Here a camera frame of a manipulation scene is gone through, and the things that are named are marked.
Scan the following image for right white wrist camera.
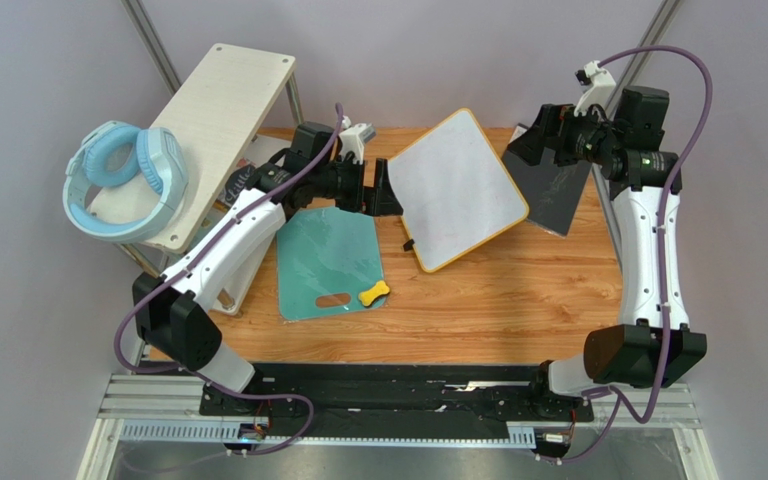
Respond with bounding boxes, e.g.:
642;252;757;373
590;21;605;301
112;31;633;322
574;61;617;117

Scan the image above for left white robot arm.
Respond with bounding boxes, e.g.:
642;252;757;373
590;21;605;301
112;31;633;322
130;120;402;392

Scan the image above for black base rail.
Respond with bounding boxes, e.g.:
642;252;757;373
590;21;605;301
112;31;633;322
199;363;594;437

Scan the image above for yellow framed whiteboard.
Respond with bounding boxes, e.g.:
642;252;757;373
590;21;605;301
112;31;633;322
388;108;530;273

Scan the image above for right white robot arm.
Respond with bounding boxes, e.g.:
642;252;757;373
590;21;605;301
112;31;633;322
505;86;707;418

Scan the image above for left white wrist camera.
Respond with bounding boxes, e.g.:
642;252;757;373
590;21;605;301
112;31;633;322
339;116;377;164

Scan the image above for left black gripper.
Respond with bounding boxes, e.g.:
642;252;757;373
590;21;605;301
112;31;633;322
311;156;403;218

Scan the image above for dark floral book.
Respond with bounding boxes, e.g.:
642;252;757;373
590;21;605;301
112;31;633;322
217;158;258;208

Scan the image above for white two-tier shelf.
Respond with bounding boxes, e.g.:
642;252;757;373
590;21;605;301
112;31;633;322
84;43;315;317

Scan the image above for yellow bone-shaped eraser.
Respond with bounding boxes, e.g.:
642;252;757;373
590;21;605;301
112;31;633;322
357;280;391;308

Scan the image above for teal cutting mat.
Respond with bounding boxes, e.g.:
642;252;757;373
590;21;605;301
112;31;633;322
276;207;384;321

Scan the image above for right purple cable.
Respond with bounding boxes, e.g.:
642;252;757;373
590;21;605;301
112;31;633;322
536;45;715;465

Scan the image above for blue headphones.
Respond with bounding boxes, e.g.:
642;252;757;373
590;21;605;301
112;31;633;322
62;121;189;244

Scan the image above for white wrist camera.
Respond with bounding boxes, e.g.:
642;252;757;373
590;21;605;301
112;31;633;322
339;116;377;164
574;61;617;117

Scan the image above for slotted cable duct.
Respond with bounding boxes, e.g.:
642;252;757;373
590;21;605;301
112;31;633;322
119;420;538;449

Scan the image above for black notebook in plastic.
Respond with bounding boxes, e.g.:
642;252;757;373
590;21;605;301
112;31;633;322
501;149;590;238

